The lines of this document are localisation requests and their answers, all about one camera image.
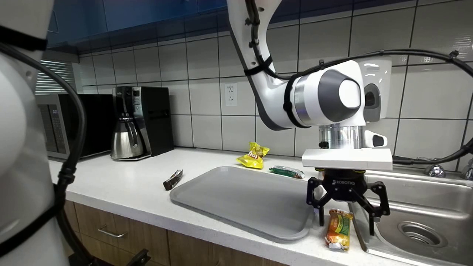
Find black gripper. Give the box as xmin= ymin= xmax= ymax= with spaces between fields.
xmin=306 ymin=170 xmax=390 ymax=234

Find orange rectangular snack bar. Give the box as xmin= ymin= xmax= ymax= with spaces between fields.
xmin=325 ymin=210 xmax=354 ymax=251

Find green snack bar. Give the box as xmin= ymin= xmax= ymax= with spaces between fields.
xmin=269 ymin=166 xmax=303 ymax=179

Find brown chocolate bar wrapper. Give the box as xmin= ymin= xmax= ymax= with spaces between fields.
xmin=163 ymin=170 xmax=184 ymax=191

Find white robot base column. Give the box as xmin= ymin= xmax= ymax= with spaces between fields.
xmin=0 ymin=0 xmax=70 ymax=266

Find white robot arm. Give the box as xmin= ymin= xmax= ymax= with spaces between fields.
xmin=226 ymin=0 xmax=393 ymax=222

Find gray plastic tray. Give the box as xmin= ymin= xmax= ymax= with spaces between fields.
xmin=170 ymin=167 xmax=314 ymax=242

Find stainless steel sink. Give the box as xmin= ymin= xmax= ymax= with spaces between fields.
xmin=349 ymin=172 xmax=473 ymax=266

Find chrome faucet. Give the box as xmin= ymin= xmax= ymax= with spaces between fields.
xmin=424 ymin=157 xmax=473 ymax=180

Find yellow snack bag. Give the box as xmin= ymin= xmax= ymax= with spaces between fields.
xmin=237 ymin=142 xmax=269 ymax=170

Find white soap dispenser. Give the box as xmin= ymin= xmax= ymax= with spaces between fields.
xmin=359 ymin=58 xmax=392 ymax=123

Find black coffee maker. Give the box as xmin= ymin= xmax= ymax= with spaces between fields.
xmin=114 ymin=86 xmax=175 ymax=158

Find steel coffee carafe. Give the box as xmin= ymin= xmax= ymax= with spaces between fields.
xmin=111 ymin=117 xmax=147 ymax=161

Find wooden cabinet drawers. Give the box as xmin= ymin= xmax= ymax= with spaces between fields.
xmin=65 ymin=201 xmax=283 ymax=266

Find black microwave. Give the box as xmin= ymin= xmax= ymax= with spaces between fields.
xmin=37 ymin=95 xmax=116 ymax=160

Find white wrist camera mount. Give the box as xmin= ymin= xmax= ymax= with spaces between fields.
xmin=302 ymin=148 xmax=393 ymax=170

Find wall power outlet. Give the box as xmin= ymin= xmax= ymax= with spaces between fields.
xmin=225 ymin=84 xmax=238 ymax=106

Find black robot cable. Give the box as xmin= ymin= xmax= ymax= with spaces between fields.
xmin=0 ymin=41 xmax=95 ymax=266

